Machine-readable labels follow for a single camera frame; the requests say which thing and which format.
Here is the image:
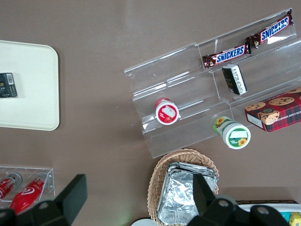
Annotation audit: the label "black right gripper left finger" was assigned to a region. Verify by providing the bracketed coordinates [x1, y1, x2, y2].
[53, 173, 88, 226]

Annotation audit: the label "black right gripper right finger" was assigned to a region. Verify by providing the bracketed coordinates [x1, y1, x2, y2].
[192, 174, 220, 218]

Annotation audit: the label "light oval wicker basket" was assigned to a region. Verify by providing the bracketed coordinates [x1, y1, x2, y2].
[147, 148, 220, 224]

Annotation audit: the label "white rectangular snack tray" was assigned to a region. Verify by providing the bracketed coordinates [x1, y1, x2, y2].
[235, 200, 301, 226]

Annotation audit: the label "cream plastic serving tray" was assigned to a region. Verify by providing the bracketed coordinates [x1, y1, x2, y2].
[0, 40, 60, 131]

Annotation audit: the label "stacked aluminium foil trays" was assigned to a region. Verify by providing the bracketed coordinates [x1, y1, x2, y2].
[157, 161, 219, 224]

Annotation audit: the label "clear acrylic bottle rack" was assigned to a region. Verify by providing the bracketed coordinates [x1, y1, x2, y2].
[0, 166, 55, 209]

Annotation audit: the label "red Coca-Cola bottle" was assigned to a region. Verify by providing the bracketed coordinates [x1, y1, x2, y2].
[0, 172, 24, 202]
[8, 172, 49, 215]

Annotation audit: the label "green lid sunflower cup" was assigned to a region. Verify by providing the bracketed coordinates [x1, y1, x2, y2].
[212, 116, 252, 150]

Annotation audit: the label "red lid strawberry cup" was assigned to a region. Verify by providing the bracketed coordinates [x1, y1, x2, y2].
[154, 97, 182, 125]

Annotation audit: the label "yellow snack packet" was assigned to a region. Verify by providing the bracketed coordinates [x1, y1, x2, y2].
[290, 211, 301, 226]

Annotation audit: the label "red plaid cookie box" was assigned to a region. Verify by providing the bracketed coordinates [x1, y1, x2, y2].
[244, 86, 301, 133]

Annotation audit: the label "small black white box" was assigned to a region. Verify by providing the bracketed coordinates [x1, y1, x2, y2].
[221, 64, 248, 96]

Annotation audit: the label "clear acrylic stepped stand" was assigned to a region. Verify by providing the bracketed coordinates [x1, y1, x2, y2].
[124, 42, 233, 159]
[197, 8, 301, 134]

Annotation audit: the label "small black card box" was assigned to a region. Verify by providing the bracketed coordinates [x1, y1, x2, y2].
[0, 72, 18, 99]

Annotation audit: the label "Snickers chocolate bar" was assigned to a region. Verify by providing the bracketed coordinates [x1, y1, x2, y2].
[202, 43, 253, 71]
[245, 13, 294, 49]

